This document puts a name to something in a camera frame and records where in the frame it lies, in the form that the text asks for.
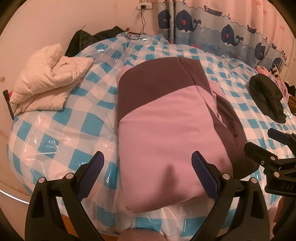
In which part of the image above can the whale print curtain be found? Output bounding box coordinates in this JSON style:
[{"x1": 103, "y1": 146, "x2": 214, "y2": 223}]
[{"x1": 156, "y1": 0, "x2": 295, "y2": 70}]

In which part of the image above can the pink and brown hooded jacket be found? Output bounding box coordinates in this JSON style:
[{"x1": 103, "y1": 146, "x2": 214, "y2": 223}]
[{"x1": 116, "y1": 57, "x2": 258, "y2": 213}]

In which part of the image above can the striped garment at bedside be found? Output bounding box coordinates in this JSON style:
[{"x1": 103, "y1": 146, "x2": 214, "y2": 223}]
[{"x1": 270, "y1": 63, "x2": 281, "y2": 80}]

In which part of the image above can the black folded jacket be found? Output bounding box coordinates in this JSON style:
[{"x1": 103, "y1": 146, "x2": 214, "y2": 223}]
[{"x1": 248, "y1": 73, "x2": 287, "y2": 123}]

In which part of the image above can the cream quilted folded jacket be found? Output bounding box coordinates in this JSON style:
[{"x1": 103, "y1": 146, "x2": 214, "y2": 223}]
[{"x1": 10, "y1": 44, "x2": 94, "y2": 115}]

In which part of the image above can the black charger cable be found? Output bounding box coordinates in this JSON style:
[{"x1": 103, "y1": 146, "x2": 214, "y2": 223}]
[{"x1": 123, "y1": 7, "x2": 149, "y2": 40}]

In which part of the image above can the black garment by wall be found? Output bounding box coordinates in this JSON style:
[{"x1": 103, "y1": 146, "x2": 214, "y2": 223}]
[{"x1": 65, "y1": 26, "x2": 124, "y2": 57}]

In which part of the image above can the person's right hand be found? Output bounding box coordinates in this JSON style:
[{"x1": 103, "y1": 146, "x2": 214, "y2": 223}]
[{"x1": 273, "y1": 197, "x2": 295, "y2": 240}]

